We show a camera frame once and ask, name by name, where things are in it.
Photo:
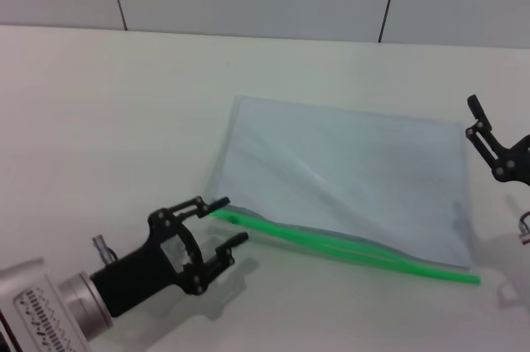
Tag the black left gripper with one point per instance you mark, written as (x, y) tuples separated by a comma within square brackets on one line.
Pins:
[(141, 273)]

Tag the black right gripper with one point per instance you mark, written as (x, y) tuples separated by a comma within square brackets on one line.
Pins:
[(519, 165)]

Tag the transparent document bag green zipper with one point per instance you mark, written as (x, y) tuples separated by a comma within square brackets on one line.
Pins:
[(352, 170)]

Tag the green zipper slider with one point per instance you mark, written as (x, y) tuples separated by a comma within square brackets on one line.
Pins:
[(234, 219)]

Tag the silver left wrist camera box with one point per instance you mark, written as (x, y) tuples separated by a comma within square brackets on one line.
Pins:
[(29, 310)]

